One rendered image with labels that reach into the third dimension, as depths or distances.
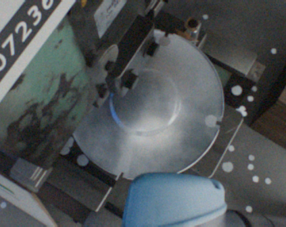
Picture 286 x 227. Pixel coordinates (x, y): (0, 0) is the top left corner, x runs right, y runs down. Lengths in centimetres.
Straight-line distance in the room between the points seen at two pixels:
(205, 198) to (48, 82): 14
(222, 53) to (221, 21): 80
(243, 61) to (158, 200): 67
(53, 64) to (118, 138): 41
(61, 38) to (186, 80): 46
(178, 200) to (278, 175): 128
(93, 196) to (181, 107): 24
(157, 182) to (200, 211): 3
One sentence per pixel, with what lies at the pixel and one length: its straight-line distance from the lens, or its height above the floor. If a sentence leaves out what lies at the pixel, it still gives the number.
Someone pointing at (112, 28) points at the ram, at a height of 102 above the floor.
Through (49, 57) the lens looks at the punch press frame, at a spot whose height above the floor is 121.
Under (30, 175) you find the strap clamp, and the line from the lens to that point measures 71.
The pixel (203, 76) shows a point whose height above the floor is 79.
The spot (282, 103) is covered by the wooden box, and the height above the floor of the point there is 34.
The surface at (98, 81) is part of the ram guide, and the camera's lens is 41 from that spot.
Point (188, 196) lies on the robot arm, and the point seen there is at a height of 118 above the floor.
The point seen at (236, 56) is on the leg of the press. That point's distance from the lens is 90.
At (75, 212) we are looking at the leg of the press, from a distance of 83.
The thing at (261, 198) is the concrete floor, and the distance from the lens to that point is 150.
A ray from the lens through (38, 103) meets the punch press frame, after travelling 28.
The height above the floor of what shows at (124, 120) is 79.
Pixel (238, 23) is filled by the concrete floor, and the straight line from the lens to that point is 170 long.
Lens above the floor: 143
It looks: 74 degrees down
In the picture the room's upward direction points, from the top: 3 degrees counter-clockwise
